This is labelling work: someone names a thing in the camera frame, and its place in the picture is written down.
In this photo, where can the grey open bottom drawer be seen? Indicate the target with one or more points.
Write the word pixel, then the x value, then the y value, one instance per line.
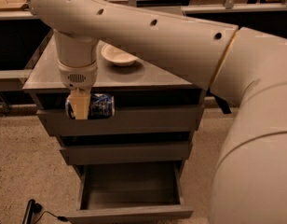
pixel 130 192

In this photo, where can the grey drawer cabinet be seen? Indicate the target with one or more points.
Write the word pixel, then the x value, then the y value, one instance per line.
pixel 140 85

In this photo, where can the grey top drawer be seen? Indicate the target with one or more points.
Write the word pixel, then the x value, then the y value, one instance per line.
pixel 159 119

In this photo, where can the blue pepsi can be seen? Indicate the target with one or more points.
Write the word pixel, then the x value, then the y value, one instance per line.
pixel 101 106

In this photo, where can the grey middle drawer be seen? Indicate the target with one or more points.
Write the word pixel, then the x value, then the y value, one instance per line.
pixel 126 153

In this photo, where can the black device on floor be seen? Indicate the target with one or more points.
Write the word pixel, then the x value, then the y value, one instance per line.
pixel 32 207

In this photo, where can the grey metal railing frame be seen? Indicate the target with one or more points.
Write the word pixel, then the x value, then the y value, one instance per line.
pixel 23 36

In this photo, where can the white paper bowl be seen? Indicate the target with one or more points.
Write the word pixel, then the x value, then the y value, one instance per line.
pixel 117 56

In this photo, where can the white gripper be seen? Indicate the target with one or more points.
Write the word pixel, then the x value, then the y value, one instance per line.
pixel 77 76

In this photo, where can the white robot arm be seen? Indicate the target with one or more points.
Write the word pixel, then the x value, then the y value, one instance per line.
pixel 245 67

